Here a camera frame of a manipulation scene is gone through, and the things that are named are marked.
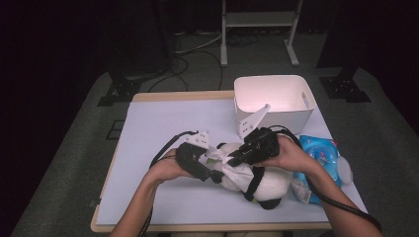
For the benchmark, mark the blue wet wipes pack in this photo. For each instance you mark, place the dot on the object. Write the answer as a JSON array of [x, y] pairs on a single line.
[[316, 148]]

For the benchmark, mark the white metal stand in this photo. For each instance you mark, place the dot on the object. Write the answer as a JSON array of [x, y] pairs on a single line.
[[257, 19]]

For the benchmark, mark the white plastic storage bin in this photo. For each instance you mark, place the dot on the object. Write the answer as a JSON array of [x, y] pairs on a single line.
[[290, 121]]

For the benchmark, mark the dark floor plate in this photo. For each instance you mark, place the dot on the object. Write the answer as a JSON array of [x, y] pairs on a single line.
[[115, 133]]

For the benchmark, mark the white wet wipe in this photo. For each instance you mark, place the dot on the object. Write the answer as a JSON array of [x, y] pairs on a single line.
[[240, 176]]

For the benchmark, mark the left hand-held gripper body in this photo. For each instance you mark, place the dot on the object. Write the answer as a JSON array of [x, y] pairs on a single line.
[[187, 156]]

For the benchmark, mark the black stand base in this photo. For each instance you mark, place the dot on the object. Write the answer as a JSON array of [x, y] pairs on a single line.
[[342, 87], [120, 90]]

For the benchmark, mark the person's left hand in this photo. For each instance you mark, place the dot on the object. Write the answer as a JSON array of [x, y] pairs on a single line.
[[166, 168]]

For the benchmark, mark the person's right hand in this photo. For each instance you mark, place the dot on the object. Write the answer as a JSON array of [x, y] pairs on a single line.
[[293, 158]]

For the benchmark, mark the wooden table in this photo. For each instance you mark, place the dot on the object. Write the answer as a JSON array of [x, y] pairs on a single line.
[[181, 95]]

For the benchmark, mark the panda plush toy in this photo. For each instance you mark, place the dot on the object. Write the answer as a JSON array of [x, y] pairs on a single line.
[[273, 184]]

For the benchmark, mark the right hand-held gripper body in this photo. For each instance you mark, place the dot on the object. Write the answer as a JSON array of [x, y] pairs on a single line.
[[263, 146]]

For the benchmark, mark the small black table bracket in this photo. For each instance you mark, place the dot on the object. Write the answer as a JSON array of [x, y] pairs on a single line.
[[95, 203]]

